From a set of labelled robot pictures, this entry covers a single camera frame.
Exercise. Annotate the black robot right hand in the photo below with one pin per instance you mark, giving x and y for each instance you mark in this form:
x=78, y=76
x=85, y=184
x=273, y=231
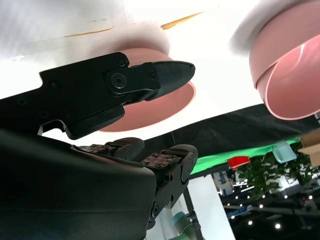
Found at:
x=75, y=190

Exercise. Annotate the pink bowl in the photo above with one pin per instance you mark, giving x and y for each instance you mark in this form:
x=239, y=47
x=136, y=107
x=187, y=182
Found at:
x=160, y=110
x=280, y=37
x=295, y=87

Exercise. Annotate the teal white cylinder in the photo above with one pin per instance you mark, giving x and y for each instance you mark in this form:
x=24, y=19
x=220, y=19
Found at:
x=181, y=222

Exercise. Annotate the black tripod stand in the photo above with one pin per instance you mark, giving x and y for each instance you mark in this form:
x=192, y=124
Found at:
x=193, y=217

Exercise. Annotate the white pillar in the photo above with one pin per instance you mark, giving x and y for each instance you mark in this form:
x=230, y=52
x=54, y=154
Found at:
x=210, y=207

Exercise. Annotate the green cloth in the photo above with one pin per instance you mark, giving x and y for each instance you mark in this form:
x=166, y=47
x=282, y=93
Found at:
x=212, y=160

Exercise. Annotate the red container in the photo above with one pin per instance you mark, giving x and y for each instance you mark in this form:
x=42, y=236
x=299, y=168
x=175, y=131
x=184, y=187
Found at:
x=238, y=161

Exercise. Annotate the black backdrop cloth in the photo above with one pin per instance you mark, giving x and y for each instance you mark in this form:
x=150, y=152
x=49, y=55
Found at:
x=237, y=130

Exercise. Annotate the green leafy plant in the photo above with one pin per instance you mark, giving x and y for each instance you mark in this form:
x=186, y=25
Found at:
x=262, y=175

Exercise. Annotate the translucent bluish container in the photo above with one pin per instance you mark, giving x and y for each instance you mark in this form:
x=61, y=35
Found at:
x=285, y=153

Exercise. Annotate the brown cardboard box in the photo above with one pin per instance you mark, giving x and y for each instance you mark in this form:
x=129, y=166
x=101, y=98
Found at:
x=312, y=147

